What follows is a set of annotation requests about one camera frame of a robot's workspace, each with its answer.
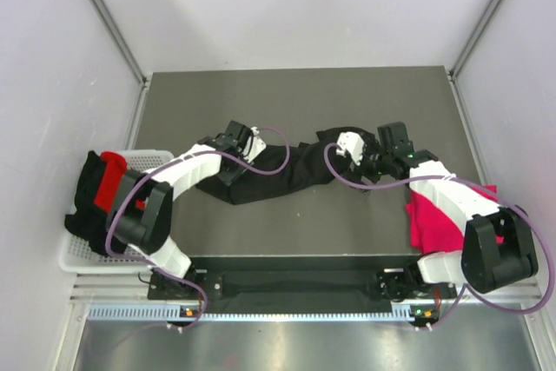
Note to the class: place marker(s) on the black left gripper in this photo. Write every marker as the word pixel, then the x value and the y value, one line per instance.
pixel 228 178

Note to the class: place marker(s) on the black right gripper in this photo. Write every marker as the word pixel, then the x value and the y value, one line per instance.
pixel 369 148

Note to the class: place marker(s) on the black t shirt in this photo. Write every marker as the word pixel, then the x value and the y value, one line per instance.
pixel 305 168
pixel 89 222

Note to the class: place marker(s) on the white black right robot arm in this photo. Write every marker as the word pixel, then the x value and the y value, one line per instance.
pixel 498 248

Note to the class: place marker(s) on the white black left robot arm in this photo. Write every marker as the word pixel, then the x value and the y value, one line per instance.
pixel 141 214

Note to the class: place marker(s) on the folded pink t shirt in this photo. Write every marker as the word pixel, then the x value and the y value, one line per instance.
pixel 430 230

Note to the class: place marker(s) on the red t shirt in basket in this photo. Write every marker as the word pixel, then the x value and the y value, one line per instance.
pixel 115 167

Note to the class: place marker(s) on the black t shirt in basket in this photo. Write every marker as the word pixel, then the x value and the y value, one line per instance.
pixel 89 222

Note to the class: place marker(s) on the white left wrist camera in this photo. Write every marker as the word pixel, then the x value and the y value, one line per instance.
pixel 255 145

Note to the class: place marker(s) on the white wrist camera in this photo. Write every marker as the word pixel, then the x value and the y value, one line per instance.
pixel 350 144
pixel 255 145

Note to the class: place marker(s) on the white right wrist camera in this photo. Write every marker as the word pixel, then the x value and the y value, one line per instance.
pixel 350 144

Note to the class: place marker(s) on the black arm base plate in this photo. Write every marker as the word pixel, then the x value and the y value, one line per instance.
pixel 311 283

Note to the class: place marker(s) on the white slotted cable duct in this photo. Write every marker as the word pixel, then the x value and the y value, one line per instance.
pixel 184 313

